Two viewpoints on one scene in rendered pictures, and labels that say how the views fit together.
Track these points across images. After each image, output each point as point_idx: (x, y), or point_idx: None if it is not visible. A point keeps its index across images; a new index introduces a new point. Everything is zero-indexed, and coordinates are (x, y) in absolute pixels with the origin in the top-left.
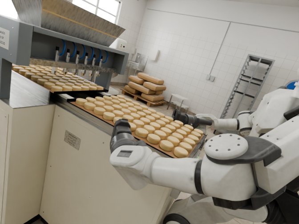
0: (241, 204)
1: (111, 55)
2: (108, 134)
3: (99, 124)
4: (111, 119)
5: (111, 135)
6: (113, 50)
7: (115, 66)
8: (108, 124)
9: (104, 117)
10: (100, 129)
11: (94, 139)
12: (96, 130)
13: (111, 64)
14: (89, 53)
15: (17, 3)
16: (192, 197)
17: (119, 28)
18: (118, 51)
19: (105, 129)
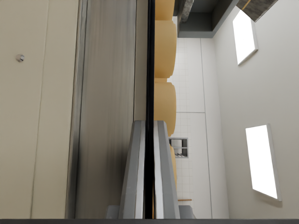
0: None
1: (207, 6)
2: (78, 73)
3: (101, 11)
4: (158, 72)
5: (113, 222)
6: (230, 7)
7: (190, 19)
8: (147, 76)
9: (160, 34)
10: (83, 24)
11: (15, 5)
12: (67, 3)
13: (191, 10)
14: None
15: None
16: None
17: (264, 10)
18: (224, 18)
19: (91, 48)
